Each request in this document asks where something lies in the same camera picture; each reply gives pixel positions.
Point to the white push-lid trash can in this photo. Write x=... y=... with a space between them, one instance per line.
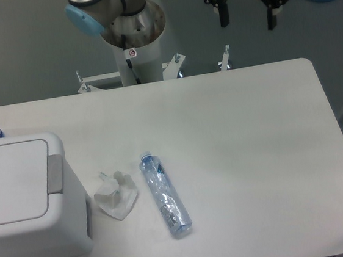
x=44 y=209

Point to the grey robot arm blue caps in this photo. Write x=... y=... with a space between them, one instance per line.
x=106 y=3

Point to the clear empty plastic bottle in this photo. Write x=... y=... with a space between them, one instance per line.
x=167 y=200

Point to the crumpled white tissue wrapper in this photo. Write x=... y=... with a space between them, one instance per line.
x=117 y=194

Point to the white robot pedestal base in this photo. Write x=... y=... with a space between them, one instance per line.
x=144 y=64

